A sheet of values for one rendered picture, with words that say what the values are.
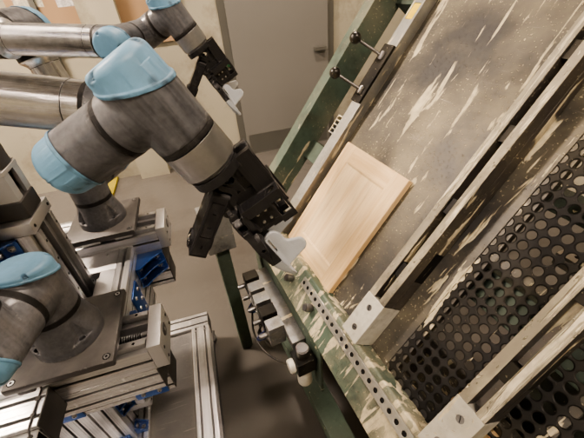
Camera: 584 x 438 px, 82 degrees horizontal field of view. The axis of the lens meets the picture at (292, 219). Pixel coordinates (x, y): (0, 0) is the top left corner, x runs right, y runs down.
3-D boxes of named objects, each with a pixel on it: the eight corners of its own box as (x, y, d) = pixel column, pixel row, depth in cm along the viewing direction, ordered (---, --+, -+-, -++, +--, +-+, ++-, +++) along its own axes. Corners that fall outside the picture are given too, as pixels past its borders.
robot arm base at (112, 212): (76, 236, 111) (62, 212, 106) (85, 212, 123) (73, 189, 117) (123, 226, 114) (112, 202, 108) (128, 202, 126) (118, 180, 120)
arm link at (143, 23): (106, 36, 87) (135, 10, 82) (129, 29, 95) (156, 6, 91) (129, 64, 90) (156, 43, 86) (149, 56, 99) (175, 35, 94)
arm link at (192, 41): (175, 43, 89) (175, 39, 95) (188, 59, 91) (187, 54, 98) (197, 25, 87) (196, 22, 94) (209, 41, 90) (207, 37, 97)
